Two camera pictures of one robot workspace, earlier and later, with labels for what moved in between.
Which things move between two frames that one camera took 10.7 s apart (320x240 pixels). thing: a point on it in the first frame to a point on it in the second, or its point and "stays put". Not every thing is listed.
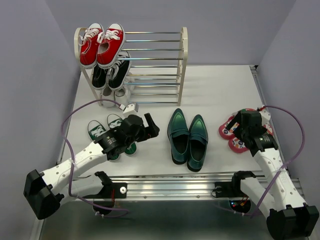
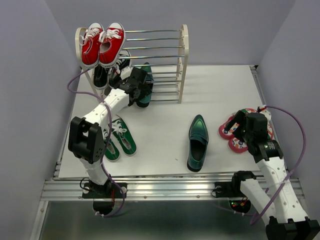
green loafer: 178,136 to 146,100
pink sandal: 229,134 stays put
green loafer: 198,143 stays put
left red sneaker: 89,42 stays put
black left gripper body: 144,132 to 145,91
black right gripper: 233,121 stays put
